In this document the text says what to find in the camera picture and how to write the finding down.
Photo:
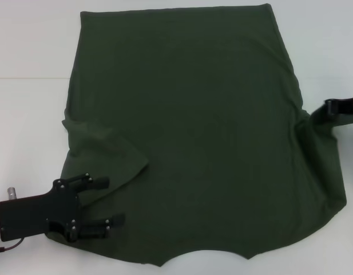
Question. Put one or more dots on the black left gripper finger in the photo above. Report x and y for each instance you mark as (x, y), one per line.
(99, 183)
(93, 229)

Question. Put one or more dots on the left wrist silver connector stud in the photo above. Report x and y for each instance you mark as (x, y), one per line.
(12, 193)

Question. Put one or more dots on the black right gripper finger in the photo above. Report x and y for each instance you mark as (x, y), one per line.
(332, 107)

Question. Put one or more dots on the dark green t-shirt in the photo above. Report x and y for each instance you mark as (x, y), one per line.
(193, 129)

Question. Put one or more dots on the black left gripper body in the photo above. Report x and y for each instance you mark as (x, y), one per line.
(39, 213)

